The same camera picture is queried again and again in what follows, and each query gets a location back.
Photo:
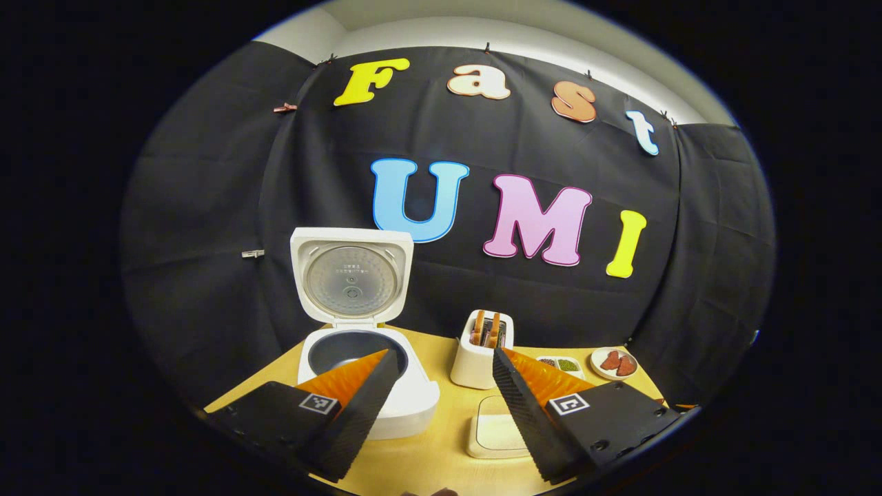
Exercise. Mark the silver cloth clip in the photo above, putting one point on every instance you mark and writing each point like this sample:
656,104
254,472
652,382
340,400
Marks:
253,253

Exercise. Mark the clear glass rice container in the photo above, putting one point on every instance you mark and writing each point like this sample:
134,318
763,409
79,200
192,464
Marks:
493,434

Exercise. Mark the white rice cooker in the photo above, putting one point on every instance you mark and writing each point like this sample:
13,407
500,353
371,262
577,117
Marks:
351,279

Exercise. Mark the white round plate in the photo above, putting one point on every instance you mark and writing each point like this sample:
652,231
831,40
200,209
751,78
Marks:
613,375

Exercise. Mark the black backdrop cloth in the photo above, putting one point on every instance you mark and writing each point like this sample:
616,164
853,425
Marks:
207,207

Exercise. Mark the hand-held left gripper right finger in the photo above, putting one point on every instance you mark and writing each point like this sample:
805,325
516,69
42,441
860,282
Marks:
527,420

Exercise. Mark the white divided bean dish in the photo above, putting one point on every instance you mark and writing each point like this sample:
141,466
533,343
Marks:
566,365

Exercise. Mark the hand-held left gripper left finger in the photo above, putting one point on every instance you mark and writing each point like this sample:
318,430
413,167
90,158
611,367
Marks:
355,427

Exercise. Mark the pink cloth clip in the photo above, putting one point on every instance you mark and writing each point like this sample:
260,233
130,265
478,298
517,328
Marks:
284,107

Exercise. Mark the toasted bread slice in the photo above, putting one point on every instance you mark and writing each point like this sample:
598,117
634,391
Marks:
477,328
493,331

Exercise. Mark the red meat piece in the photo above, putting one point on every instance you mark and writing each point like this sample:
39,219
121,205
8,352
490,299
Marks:
626,366
609,361

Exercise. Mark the white toaster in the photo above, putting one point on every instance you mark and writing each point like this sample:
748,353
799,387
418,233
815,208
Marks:
472,368

